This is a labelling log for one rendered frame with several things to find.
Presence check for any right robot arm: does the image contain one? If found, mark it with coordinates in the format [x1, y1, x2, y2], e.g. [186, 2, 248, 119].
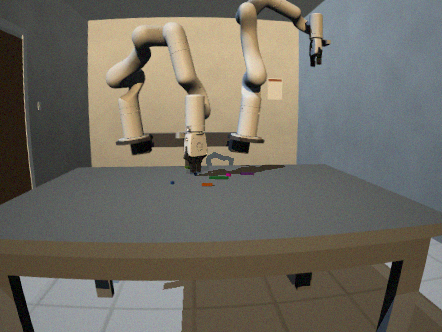
[106, 22, 211, 142]

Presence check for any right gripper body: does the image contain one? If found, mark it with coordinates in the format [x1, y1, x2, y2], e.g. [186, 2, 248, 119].
[184, 132, 207, 157]

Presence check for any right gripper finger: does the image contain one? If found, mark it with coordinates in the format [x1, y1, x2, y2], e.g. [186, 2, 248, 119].
[183, 148, 196, 173]
[195, 155, 207, 172]

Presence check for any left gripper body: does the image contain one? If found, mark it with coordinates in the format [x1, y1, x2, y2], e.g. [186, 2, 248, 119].
[309, 38, 322, 57]

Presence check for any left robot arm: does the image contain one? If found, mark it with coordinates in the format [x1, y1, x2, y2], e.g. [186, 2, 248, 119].
[231, 0, 331, 140]

